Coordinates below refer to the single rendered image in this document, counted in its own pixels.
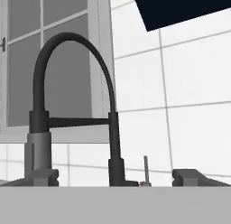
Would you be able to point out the dark wall cupboard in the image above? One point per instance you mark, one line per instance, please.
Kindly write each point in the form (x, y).
(180, 7)

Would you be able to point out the thin grey tap lever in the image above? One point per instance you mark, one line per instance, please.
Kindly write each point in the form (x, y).
(145, 172)

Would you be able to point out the black arched sink tap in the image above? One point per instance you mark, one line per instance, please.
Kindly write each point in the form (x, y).
(40, 83)

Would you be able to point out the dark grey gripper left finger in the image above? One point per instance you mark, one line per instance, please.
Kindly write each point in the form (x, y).
(42, 177)

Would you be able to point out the grey framed window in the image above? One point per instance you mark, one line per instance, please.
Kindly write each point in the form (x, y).
(66, 53)

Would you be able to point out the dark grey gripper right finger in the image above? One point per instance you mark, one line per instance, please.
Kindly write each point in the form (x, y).
(188, 177)

